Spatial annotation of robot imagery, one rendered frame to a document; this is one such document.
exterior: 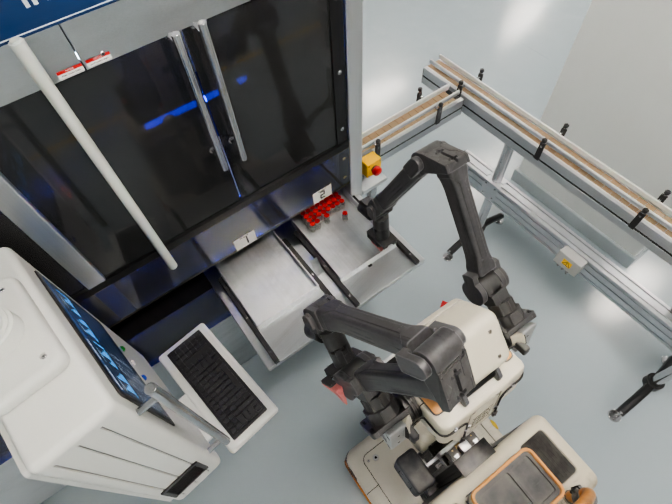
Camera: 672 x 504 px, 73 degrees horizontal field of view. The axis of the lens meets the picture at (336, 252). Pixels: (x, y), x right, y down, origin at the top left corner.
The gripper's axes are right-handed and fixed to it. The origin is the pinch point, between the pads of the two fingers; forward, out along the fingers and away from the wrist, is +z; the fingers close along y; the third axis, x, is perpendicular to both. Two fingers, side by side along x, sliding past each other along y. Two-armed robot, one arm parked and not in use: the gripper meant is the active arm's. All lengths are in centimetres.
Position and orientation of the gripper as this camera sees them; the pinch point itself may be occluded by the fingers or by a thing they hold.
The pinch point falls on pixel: (382, 250)
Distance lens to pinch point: 171.5
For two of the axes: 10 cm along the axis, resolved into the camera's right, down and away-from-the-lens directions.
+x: -8.1, 5.2, -2.8
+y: -5.8, -6.0, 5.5
